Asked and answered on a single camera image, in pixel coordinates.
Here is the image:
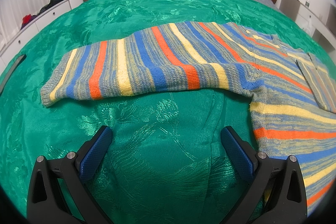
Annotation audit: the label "striped knitted sweater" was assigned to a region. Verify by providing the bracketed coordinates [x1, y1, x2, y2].
[41, 21, 335, 212]

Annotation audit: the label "dark clothes on cabinet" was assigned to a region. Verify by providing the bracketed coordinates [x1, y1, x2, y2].
[38, 0, 64, 15]

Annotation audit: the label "green floral bedspread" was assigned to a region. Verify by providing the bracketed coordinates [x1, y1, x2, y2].
[1, 0, 335, 223]

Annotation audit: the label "black flat bar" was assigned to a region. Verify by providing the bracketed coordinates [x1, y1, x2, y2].
[0, 54, 27, 95]

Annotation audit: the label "white bedside shelf unit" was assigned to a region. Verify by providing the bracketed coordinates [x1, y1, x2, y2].
[279, 0, 335, 59]

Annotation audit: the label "white drawer cabinet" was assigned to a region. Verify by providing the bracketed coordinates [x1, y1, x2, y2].
[1, 0, 72, 72]

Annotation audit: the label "red cloth on cabinet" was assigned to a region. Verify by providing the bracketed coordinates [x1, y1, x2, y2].
[21, 14, 37, 30]

